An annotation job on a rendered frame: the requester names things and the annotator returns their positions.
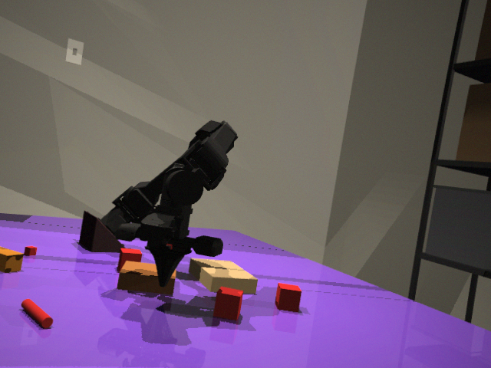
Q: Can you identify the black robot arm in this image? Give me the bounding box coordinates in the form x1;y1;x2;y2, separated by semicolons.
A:
100;120;238;245

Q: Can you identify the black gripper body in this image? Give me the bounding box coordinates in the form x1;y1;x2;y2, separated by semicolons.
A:
116;199;223;257

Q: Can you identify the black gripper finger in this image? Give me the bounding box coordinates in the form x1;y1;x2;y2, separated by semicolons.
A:
162;249;193;287
144;245;171;287

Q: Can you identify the red cylinder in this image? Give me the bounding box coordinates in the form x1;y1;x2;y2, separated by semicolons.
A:
21;299;53;328

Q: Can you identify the tan rectangular board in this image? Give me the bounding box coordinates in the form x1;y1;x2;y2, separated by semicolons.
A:
189;258;258;294

